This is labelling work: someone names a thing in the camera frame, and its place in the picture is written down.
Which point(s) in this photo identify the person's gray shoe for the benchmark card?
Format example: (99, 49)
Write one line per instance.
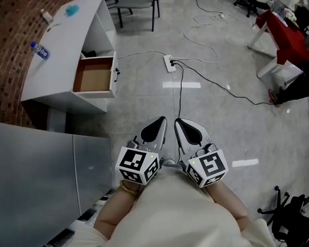
(170, 162)

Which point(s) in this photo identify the red cloth table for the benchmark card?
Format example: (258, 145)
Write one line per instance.
(286, 36)

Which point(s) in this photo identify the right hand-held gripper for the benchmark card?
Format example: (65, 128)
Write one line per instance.
(209, 165)

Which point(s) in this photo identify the small white bottle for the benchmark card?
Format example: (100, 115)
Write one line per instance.
(46, 15)

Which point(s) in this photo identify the black office chair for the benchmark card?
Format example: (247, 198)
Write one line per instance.
(293, 223)

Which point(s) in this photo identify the white power strip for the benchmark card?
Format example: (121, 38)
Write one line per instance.
(169, 63)

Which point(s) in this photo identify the gray folding chair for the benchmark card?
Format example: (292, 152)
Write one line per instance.
(135, 2)

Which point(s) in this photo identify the gray metal cabinet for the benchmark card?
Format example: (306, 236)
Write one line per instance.
(31, 181)

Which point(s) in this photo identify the white desk drawer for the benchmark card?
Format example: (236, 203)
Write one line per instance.
(95, 75)

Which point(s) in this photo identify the white desk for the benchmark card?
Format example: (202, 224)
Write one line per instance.
(60, 65)

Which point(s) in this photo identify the person's right forearm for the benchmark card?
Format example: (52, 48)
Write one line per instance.
(230, 203)

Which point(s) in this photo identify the person's left forearm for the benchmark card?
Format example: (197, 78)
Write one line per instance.
(115, 210)

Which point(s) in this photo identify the clear plastic water bottle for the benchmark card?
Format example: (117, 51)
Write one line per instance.
(40, 51)

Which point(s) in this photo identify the blue crumpled cloth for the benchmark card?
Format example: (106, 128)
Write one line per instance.
(72, 10)

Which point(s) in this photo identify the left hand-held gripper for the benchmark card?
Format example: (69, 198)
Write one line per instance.
(137, 162)

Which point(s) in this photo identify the person's cream top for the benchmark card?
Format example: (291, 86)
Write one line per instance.
(176, 218)

